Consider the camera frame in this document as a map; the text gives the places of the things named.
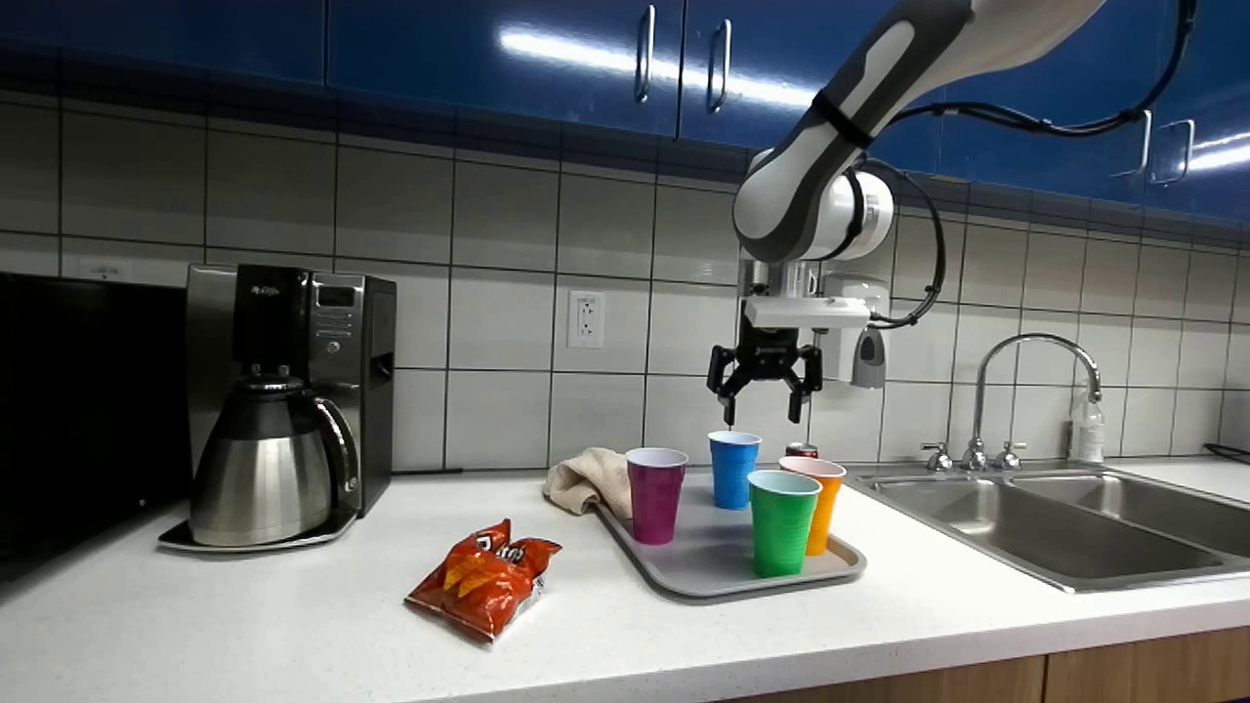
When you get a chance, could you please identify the white wall soap dispenser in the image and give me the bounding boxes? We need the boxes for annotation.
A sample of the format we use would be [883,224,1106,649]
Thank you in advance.
[822,278,896,390]

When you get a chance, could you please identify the black steel coffee maker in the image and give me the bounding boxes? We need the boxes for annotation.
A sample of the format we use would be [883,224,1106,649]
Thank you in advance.
[156,261,398,558]

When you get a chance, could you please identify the maroon plastic cup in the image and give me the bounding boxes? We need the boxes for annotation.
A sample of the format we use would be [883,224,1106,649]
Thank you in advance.
[622,444,692,549]

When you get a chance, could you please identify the silver wall cabinet handle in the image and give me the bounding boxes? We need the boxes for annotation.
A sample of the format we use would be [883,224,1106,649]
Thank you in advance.
[1113,105,1159,179]
[1159,114,1199,187]
[631,0,659,110]
[705,10,738,115]

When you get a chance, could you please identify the stainless steel coffee carafe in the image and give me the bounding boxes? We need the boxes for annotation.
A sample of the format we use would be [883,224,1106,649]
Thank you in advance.
[188,380,365,549]

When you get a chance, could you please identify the clear soap bottle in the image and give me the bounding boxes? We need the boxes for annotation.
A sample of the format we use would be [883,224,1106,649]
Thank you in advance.
[1066,388,1109,468]

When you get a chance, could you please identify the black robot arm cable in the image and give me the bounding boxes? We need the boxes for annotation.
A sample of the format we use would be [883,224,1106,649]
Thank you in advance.
[856,0,1205,332]

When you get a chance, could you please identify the blue plastic cup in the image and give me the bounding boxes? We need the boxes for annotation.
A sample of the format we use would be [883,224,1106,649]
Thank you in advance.
[705,428,768,516]

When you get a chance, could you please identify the black microwave oven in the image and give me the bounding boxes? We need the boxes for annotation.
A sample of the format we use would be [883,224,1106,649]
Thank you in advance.
[0,268,196,576]

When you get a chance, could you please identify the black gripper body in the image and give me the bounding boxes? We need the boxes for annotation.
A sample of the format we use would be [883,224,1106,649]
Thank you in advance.
[732,320,809,382]

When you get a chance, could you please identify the chrome gooseneck faucet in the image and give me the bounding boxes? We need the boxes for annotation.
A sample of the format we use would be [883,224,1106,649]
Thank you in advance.
[920,329,1109,476]

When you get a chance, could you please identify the orange chips bag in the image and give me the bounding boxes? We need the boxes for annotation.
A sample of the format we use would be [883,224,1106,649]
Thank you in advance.
[404,516,566,649]

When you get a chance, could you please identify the beige crumpled cloth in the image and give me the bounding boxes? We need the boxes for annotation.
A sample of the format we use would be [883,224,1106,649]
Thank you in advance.
[540,444,643,520]

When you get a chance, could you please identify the white wall outlet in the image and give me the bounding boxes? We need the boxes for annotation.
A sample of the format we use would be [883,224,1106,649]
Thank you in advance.
[564,283,610,350]

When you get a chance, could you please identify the yellow-orange plastic cup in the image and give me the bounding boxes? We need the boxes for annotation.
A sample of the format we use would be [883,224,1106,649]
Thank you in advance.
[775,453,851,562]

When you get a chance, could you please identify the grey plastic tray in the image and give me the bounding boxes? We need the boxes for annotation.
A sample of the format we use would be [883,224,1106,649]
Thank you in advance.
[596,476,872,606]

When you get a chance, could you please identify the stainless steel double sink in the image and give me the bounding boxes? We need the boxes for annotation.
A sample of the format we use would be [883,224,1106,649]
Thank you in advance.
[851,460,1250,598]

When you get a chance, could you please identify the wooden base cabinet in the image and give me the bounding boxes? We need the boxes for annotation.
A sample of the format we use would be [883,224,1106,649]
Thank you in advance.
[738,622,1250,703]

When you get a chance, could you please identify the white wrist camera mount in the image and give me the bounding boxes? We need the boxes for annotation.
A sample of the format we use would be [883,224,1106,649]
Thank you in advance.
[743,290,877,337]

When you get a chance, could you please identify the blue glossy wall cabinet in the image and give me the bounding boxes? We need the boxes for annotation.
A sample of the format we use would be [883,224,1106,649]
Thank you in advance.
[0,0,1250,235]

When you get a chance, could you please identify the green plastic cup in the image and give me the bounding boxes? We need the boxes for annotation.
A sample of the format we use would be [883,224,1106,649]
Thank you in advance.
[747,468,826,583]

